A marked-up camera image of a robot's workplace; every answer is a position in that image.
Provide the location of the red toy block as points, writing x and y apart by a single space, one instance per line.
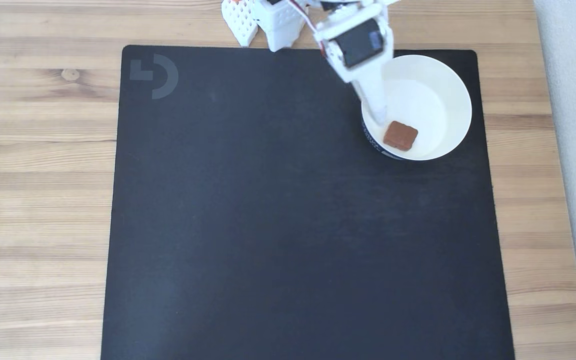
401 135

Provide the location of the black desk mat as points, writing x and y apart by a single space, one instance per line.
268 250

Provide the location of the white bowl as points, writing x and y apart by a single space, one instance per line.
438 100

